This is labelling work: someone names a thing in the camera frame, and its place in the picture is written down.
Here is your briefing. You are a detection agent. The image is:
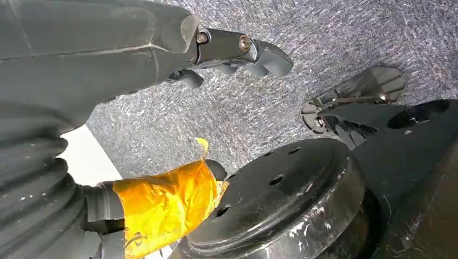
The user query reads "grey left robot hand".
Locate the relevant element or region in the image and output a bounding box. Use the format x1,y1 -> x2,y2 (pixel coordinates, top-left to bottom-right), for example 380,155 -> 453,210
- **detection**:
0,0 -> 294,259

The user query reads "black robot foot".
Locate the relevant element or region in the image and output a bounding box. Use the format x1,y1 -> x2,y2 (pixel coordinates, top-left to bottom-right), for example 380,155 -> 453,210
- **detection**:
300,65 -> 407,135

